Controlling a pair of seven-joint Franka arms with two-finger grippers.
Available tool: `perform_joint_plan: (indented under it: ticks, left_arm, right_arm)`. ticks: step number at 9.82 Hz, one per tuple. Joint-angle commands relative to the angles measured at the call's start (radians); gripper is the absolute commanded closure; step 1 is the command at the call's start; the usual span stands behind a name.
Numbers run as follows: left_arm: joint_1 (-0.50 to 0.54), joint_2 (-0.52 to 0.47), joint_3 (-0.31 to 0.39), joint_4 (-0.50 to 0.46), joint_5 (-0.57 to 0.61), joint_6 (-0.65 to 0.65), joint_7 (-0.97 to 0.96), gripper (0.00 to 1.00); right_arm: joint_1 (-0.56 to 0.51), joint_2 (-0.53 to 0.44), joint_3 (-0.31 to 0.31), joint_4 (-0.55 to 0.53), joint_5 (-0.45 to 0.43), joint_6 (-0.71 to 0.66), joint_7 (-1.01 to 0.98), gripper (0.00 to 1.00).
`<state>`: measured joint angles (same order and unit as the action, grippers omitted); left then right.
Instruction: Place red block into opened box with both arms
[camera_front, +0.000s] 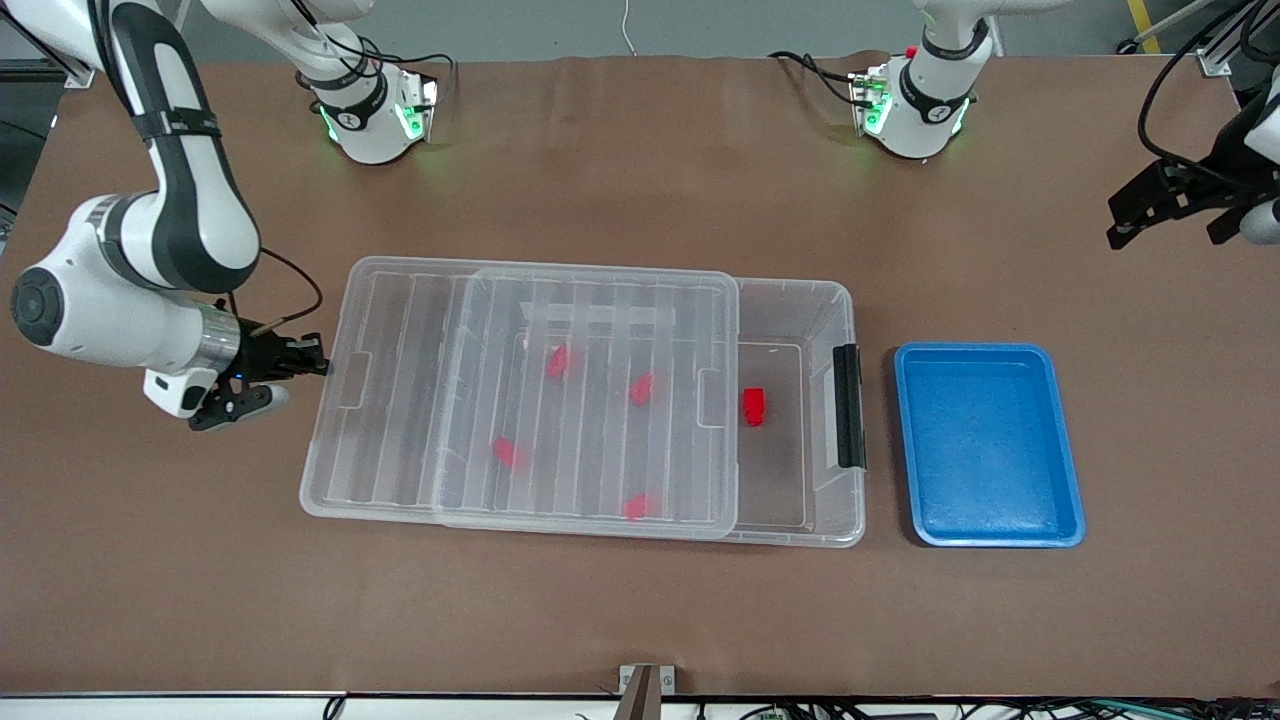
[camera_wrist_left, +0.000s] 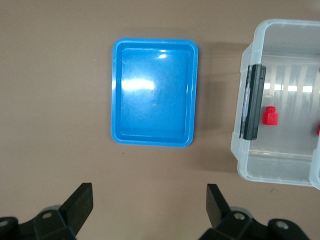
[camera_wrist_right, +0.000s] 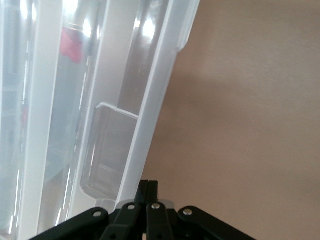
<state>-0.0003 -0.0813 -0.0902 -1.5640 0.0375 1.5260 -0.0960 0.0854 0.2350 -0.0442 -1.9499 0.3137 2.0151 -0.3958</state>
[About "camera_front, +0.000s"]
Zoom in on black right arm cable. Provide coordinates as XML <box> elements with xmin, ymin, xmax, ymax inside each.
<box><xmin>225</xmin><ymin>247</ymin><xmax>325</xmax><ymax>336</ymax></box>

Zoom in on black right base cable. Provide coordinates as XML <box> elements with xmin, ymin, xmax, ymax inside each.
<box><xmin>290</xmin><ymin>0</ymin><xmax>456</xmax><ymax>96</ymax></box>

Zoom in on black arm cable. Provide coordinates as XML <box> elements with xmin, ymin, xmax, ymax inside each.
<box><xmin>1138</xmin><ymin>0</ymin><xmax>1263</xmax><ymax>191</ymax></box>
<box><xmin>225</xmin><ymin>247</ymin><xmax>325</xmax><ymax>336</ymax></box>

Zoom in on brown paper table cover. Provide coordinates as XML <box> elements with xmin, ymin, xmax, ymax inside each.
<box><xmin>0</xmin><ymin>52</ymin><xmax>1280</xmax><ymax>699</ymax></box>

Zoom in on black base cable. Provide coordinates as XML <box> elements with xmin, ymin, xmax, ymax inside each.
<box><xmin>768</xmin><ymin>48</ymin><xmax>866</xmax><ymax>106</ymax></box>
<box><xmin>290</xmin><ymin>0</ymin><xmax>456</xmax><ymax>96</ymax></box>

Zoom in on dark camera post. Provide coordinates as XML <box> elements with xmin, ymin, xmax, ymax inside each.
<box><xmin>614</xmin><ymin>668</ymin><xmax>665</xmax><ymax>720</ymax></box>

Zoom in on teal cable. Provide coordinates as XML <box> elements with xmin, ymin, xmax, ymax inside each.
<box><xmin>1085</xmin><ymin>698</ymin><xmax>1216</xmax><ymax>720</ymax></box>

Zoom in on blue plastic tray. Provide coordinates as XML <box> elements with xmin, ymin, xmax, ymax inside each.
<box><xmin>893</xmin><ymin>342</ymin><xmax>1087</xmax><ymax>549</ymax></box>

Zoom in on aluminium frame extrusion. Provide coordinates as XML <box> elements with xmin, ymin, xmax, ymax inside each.
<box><xmin>1195</xmin><ymin>0</ymin><xmax>1263</xmax><ymax>78</ymax></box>
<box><xmin>0</xmin><ymin>18</ymin><xmax>98</xmax><ymax>89</ymax></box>

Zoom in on black left base cable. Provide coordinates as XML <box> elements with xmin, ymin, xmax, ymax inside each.
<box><xmin>768</xmin><ymin>48</ymin><xmax>866</xmax><ymax>106</ymax></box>

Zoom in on clear plastic storage box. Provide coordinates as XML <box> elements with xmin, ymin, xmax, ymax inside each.
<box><xmin>432</xmin><ymin>266</ymin><xmax>867</xmax><ymax>549</ymax></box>

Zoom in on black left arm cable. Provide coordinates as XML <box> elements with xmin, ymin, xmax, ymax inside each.
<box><xmin>1138</xmin><ymin>0</ymin><xmax>1263</xmax><ymax>191</ymax></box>

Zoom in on small metal bracket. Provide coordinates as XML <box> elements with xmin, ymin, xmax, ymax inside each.
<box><xmin>618</xmin><ymin>664</ymin><xmax>676</xmax><ymax>696</ymax></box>

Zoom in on clear ribbed plastic lid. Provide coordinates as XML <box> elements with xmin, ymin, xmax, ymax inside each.
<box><xmin>300</xmin><ymin>256</ymin><xmax>742</xmax><ymax>542</ymax></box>

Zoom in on black box latch handle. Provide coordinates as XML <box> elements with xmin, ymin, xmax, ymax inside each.
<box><xmin>833</xmin><ymin>344</ymin><xmax>867</xmax><ymax>471</ymax></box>

